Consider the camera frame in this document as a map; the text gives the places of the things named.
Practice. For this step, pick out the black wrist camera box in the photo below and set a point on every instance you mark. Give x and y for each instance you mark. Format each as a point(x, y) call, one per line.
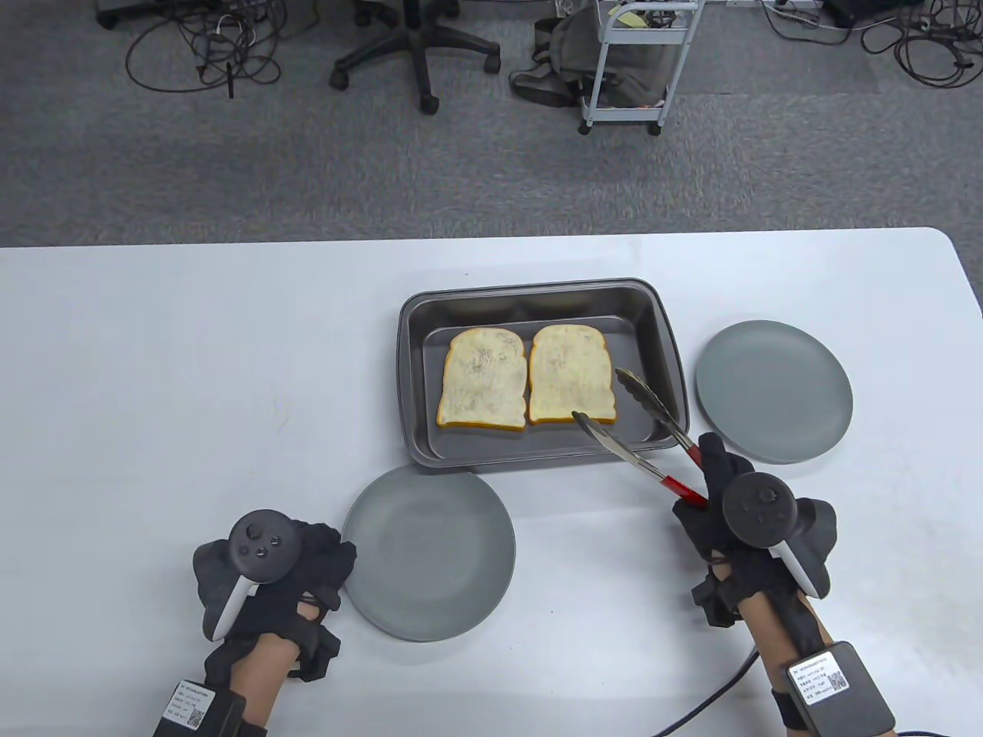
point(841, 691)
point(203, 710)

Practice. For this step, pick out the grey round plate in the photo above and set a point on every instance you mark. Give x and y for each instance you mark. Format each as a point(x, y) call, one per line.
point(774, 390)
point(428, 554)

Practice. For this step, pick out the black office chair base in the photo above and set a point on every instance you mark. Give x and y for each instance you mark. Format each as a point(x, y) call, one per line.
point(421, 46)

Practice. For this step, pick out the person's left fingers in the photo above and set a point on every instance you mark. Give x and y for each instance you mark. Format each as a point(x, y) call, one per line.
point(326, 556)

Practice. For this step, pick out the white wheeled cart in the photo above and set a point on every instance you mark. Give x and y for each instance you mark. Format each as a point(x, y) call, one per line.
point(660, 77)

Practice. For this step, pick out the toast slice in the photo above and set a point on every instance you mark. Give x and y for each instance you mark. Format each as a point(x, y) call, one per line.
point(484, 380)
point(568, 376)

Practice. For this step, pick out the black right glove controller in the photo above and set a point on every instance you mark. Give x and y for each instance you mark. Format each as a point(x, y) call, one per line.
point(760, 510)

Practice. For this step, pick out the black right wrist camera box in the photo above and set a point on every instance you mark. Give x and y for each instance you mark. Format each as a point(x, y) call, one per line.
point(841, 691)

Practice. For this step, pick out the black left glove controller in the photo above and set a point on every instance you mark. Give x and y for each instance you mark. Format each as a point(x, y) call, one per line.
point(257, 545)

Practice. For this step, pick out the person's right thumb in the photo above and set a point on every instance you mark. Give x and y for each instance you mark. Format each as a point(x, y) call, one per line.
point(695, 526)

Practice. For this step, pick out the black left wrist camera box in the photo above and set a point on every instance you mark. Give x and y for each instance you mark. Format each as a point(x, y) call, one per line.
point(203, 710)

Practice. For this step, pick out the person's right forearm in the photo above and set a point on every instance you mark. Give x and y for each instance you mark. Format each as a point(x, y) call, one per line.
point(772, 637)

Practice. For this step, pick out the person's left hand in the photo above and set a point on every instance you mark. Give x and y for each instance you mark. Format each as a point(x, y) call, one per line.
point(265, 606)

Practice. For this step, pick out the grey backpack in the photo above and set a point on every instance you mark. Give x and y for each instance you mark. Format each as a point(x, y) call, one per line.
point(564, 54)

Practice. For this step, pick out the person's left forearm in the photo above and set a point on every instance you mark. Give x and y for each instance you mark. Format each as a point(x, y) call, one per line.
point(261, 675)

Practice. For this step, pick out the black glove controller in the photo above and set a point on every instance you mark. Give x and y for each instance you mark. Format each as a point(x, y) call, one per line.
point(760, 510)
point(257, 545)

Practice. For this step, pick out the dark grey metal baking tray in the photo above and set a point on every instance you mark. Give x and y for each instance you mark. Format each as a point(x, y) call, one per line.
point(415, 384)

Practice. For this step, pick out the person's right hand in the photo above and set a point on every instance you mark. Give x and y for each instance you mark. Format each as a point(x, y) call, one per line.
point(749, 572)

